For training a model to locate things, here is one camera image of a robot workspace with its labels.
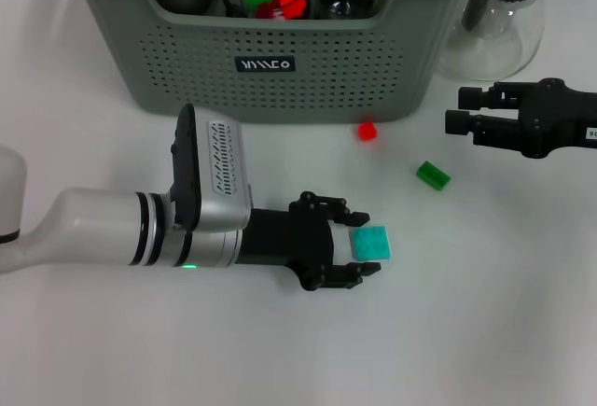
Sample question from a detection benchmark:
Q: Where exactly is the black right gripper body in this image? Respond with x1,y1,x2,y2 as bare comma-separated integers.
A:
516,77,597,161

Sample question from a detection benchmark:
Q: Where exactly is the teal square plate brick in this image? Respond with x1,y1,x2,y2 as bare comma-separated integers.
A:
349,225,392,262

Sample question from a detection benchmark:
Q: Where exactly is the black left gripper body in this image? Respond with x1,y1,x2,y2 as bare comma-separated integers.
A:
239,190,337,293

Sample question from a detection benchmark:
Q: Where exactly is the silver vented wrist camera box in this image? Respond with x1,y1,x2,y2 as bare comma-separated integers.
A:
170,103,254,234

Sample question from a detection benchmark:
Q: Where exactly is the glass carafe black lid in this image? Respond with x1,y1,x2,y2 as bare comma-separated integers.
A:
436,0,554,83

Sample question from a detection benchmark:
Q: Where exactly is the red sloped brick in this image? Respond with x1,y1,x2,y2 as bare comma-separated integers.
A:
284,0,309,21

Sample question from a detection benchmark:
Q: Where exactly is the grey-green perforated storage bin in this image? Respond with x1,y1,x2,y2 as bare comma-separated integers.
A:
60,0,489,125

